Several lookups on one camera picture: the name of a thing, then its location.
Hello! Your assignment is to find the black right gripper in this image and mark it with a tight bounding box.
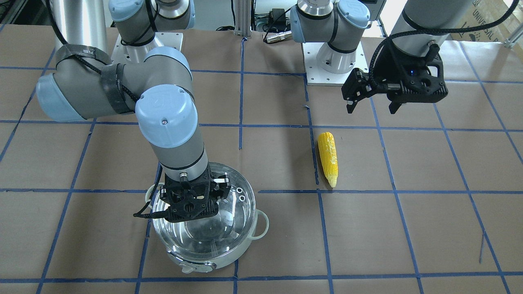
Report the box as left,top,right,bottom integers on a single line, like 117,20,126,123
204,163,230,203

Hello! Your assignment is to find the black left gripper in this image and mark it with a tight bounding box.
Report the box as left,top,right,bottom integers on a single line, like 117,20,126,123
342,39,405,115

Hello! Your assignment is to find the glass pot lid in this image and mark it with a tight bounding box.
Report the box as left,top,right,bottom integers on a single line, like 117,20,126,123
152,162,257,260

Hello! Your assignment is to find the yellow corn cob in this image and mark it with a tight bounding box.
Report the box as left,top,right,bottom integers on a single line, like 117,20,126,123
318,132,338,188

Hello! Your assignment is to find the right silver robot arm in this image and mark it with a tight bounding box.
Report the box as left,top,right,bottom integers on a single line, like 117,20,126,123
36,0,215,199

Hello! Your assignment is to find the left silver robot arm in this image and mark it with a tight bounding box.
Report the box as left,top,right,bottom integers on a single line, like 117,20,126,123
290,0,472,114

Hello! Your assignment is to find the pale green cooking pot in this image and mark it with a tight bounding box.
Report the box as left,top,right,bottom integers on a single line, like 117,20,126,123
146,162,270,274

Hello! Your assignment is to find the cardboard box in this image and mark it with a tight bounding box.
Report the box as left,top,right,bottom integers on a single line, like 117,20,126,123
450,0,523,42

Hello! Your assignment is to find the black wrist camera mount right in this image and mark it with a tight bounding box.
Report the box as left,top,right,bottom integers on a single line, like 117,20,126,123
133,169,219,223

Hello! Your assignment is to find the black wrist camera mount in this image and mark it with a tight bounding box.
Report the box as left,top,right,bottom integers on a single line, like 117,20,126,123
133,169,219,223
387,43,448,104

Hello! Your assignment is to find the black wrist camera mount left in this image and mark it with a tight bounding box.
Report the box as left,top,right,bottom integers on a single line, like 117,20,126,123
387,43,448,104

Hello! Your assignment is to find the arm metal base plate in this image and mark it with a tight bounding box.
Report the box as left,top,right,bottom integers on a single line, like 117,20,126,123
302,42,368,86
102,32,193,90

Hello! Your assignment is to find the aluminium frame post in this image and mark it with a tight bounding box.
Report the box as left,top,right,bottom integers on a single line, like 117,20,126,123
233,0,253,39

